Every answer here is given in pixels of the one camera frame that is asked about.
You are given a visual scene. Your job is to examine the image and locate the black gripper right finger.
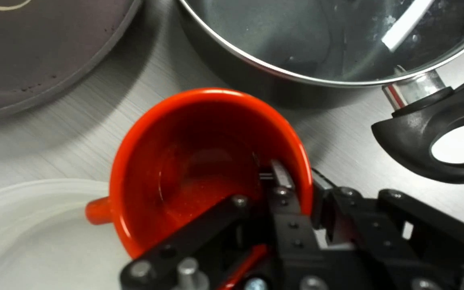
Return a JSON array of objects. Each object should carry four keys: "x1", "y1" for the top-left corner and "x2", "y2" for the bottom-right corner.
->
[{"x1": 311, "y1": 167, "x2": 464, "y2": 290}]

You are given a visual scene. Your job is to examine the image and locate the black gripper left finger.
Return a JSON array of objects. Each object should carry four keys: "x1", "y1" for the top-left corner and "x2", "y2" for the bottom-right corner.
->
[{"x1": 118, "y1": 157, "x2": 326, "y2": 290}]

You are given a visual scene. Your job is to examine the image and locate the red plastic cup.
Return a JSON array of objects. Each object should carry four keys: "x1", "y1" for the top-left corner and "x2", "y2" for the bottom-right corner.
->
[{"x1": 84, "y1": 87, "x2": 316, "y2": 261}]

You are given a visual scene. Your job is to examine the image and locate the black cooking pot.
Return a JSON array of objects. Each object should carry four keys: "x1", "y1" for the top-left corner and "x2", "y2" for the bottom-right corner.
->
[{"x1": 177, "y1": 0, "x2": 464, "y2": 185}]

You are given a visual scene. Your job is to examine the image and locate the steel frying pan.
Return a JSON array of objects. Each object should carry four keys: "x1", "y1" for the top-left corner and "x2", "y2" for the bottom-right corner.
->
[{"x1": 177, "y1": 0, "x2": 464, "y2": 88}]

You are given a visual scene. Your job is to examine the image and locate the clear plastic bowl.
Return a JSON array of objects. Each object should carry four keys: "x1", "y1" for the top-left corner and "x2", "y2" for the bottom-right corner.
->
[{"x1": 0, "y1": 177, "x2": 134, "y2": 290}]

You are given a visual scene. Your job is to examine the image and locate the black frying pan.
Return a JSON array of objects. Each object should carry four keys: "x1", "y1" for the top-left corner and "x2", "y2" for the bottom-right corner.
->
[{"x1": 0, "y1": 0, "x2": 143, "y2": 120}]

